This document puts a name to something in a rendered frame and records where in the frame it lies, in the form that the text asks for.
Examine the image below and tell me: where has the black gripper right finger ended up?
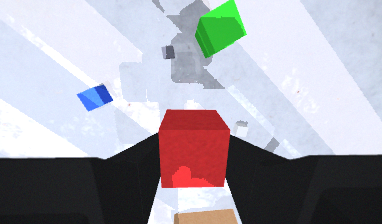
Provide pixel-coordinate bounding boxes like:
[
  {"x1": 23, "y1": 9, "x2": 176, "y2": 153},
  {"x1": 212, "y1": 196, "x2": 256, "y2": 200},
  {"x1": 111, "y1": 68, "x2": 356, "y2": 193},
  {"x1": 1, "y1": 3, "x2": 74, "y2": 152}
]
[{"x1": 225, "y1": 134, "x2": 382, "y2": 224}]

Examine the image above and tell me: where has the blue block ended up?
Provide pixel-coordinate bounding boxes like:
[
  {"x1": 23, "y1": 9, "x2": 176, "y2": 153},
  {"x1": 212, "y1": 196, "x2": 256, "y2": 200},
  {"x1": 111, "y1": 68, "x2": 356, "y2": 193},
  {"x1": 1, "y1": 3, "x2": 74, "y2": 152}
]
[{"x1": 77, "y1": 85, "x2": 113, "y2": 112}]

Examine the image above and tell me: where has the red block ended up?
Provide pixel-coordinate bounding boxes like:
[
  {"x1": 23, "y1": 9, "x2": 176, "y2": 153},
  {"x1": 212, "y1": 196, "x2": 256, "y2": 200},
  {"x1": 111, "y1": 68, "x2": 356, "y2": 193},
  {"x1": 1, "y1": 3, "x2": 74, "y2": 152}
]
[{"x1": 158, "y1": 109, "x2": 230, "y2": 188}]

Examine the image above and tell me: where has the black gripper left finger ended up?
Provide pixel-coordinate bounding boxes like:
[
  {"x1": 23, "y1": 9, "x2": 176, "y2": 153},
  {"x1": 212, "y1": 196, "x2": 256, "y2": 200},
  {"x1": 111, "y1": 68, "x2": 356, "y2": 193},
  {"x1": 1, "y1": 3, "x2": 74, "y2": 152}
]
[{"x1": 0, "y1": 132, "x2": 161, "y2": 224}]

